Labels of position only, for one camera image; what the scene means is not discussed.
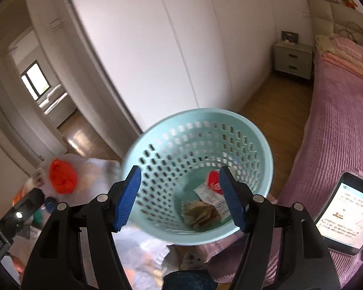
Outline pink bed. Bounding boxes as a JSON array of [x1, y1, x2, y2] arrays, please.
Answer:
[[209, 33, 363, 290]]

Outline bright window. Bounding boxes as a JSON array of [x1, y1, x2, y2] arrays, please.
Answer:
[[21, 61, 48, 100]]

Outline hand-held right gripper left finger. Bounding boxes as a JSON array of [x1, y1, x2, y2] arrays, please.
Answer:
[[21, 166, 142, 290]]

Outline white wardrobe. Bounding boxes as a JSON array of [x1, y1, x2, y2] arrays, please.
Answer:
[[60, 0, 276, 136]]

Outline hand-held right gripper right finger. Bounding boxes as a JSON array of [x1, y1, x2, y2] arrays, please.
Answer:
[[219, 166, 341, 290]]

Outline beige nightstand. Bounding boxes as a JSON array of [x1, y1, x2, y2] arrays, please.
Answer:
[[274, 41, 314, 80]]

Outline white sofa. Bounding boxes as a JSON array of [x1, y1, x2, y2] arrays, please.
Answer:
[[38, 84, 76, 127]]

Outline folded pink blankets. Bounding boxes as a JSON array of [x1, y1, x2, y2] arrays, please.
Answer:
[[316, 33, 363, 79]]

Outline brown wrapper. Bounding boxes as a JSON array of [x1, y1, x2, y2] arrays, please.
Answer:
[[181, 200, 221, 227]]

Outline dark teal clothing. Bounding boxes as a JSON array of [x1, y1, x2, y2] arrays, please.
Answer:
[[163, 270, 217, 290]]

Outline clear plastic bag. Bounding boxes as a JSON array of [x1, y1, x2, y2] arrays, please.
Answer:
[[36, 154, 90, 197]]

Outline dark photo frame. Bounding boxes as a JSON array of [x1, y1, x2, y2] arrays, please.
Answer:
[[281, 31, 299, 44]]

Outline beige padded headboard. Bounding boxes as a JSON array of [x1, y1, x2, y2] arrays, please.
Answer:
[[308, 0, 363, 49]]

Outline red plastic bag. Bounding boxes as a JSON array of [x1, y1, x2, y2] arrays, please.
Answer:
[[48, 159, 78, 194]]

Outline white paper slip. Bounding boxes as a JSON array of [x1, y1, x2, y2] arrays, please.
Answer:
[[194, 184, 227, 218]]

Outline tablet with lit screen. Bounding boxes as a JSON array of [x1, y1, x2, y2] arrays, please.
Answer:
[[314, 172, 363, 256]]

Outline light blue perforated basket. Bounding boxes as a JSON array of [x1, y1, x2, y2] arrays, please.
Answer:
[[121, 108, 274, 246]]

